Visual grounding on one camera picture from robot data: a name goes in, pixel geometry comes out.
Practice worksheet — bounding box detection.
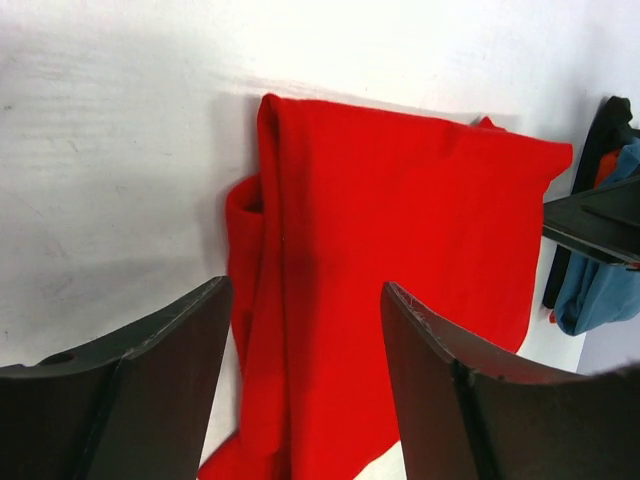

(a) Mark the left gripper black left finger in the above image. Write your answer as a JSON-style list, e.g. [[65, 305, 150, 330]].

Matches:
[[1, 276, 233, 479]]

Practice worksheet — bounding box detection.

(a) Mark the red t-shirt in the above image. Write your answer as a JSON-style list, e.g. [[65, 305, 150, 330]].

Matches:
[[199, 94, 573, 479]]

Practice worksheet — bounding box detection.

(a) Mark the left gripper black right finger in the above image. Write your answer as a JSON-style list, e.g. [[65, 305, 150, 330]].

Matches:
[[381, 283, 639, 479]]

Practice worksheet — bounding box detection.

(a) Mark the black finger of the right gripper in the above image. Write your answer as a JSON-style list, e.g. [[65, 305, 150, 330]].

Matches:
[[543, 176, 639, 271]]

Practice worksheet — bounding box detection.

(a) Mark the folded black t-shirt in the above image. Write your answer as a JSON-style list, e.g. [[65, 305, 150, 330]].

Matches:
[[542, 96, 639, 309]]

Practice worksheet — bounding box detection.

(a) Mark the folded blue t-shirt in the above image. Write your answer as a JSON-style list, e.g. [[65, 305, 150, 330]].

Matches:
[[552, 139, 640, 337]]

